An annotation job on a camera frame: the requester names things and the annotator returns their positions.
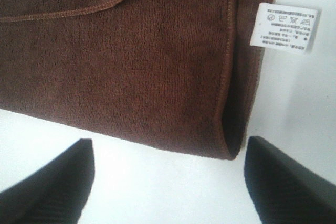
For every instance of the brown microfibre towel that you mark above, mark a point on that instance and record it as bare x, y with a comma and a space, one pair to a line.
177, 75

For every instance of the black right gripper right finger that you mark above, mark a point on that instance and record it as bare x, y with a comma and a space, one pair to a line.
284, 191

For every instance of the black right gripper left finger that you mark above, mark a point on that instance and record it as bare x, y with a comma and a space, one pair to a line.
56, 193

